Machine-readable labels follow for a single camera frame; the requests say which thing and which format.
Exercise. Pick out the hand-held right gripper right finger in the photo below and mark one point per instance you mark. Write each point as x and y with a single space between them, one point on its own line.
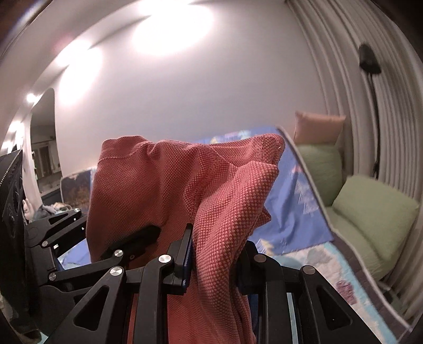
261 274

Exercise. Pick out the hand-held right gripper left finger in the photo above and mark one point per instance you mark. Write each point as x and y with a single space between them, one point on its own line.
186 264

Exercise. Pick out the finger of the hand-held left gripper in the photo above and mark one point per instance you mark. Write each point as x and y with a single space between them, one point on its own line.
99 264
56 228

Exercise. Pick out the coral red knit shirt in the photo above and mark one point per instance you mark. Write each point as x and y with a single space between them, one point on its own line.
214 198

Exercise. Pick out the grey cloth pile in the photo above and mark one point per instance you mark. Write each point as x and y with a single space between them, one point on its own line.
49 211

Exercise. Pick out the dark patterned cloth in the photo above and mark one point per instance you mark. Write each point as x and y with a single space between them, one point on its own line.
77 190

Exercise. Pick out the teal printed blanket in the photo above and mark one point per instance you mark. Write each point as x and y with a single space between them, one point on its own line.
317 264

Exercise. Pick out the blue printed bed sheet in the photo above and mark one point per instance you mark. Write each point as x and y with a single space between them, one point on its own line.
297 198

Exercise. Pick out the green seat cushion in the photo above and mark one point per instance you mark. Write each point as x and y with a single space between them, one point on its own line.
360 251

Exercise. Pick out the small green pillow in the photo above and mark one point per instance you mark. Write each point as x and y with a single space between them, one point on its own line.
322 172

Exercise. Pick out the large green pillow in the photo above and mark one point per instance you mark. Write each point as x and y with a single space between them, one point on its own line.
376 211

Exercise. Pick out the pink pillow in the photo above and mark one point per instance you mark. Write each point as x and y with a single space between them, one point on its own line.
319 127

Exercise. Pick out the black floor lamp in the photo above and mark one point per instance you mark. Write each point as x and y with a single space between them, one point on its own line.
367 61

